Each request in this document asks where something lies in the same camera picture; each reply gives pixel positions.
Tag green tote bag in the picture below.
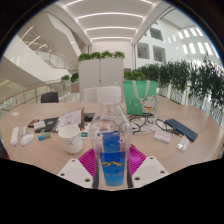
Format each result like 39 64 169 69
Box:
122 80 158 117

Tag white computer mouse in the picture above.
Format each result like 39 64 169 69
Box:
20 133 35 146

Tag small black case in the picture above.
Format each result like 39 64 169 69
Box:
83 112 96 123

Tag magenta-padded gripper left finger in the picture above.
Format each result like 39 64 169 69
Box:
57 148 100 190

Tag white cabinet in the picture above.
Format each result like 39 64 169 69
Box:
77 58 125 101

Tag ceiling light strips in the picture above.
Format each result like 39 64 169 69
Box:
66 0 154 43

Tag small blue-green tube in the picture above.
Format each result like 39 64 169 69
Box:
37 132 53 141

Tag white card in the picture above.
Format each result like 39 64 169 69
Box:
33 119 47 132

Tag small white charger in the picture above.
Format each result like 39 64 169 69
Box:
20 125 29 137

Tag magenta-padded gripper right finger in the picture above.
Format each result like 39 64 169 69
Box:
126 144 170 189

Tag white mug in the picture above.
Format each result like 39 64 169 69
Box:
57 124 83 155

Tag black folder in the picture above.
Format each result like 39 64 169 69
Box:
43 116 61 133

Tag green plants on cabinet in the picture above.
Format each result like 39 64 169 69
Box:
77 50 126 62

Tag small dark red box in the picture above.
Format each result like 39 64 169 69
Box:
27 118 40 128

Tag clear blue-labelled water bottle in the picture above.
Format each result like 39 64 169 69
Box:
88 85 133 187

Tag green hedge planter row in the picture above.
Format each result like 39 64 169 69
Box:
124 56 224 118

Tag potted green plants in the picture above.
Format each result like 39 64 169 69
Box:
60 72 80 94

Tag dark blue keyboard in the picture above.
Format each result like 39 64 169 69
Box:
164 118 199 143

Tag black office chair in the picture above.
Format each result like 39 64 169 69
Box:
40 91 60 104

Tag black cables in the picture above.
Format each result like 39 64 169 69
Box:
128 113 174 134

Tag wood-topped glass railing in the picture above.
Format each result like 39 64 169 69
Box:
0 79 73 113

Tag flat white box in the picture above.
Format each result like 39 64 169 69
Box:
153 129 173 144

